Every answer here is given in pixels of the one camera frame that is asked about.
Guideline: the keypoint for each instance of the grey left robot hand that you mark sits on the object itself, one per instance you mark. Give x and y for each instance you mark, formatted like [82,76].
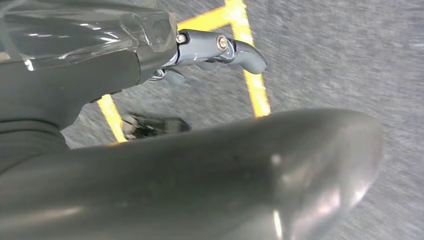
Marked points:
[198,185]

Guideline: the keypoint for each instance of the dark robot foot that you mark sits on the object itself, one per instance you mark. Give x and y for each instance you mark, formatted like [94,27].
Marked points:
[155,127]

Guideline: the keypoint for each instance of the yellow floor tape square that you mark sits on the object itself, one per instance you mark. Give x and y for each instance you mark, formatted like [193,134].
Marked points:
[258,96]

